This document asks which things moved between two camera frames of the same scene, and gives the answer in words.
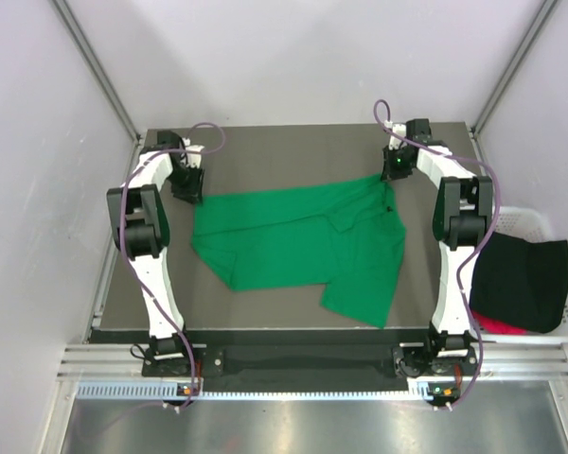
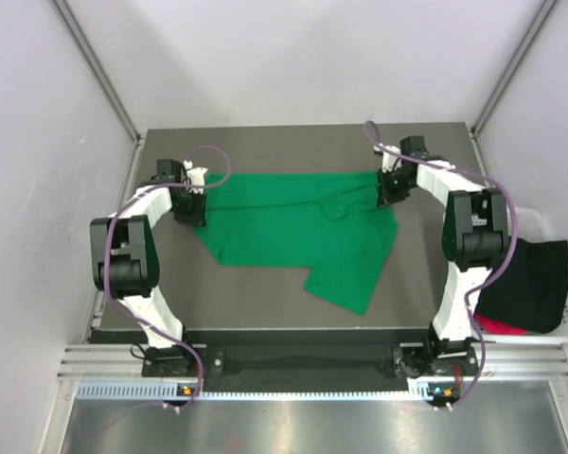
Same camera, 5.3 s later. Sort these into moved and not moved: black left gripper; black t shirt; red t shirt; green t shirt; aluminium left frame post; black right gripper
Moved: black left gripper; black right gripper; green t shirt
Not moved: aluminium left frame post; red t shirt; black t shirt
